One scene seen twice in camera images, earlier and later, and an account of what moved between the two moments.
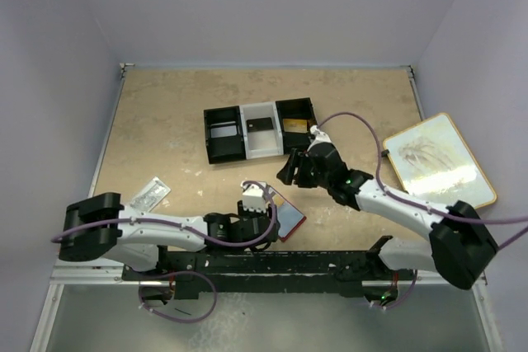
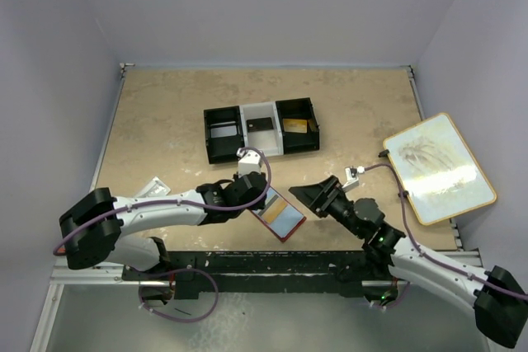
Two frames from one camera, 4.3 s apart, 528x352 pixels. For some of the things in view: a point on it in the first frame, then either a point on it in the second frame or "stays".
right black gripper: [286, 175] -> [318, 198]
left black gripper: [243, 212] -> [260, 204]
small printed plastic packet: [150, 198] stays
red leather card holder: [289, 219] stays
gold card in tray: [295, 125] stays
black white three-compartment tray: [257, 130] stays
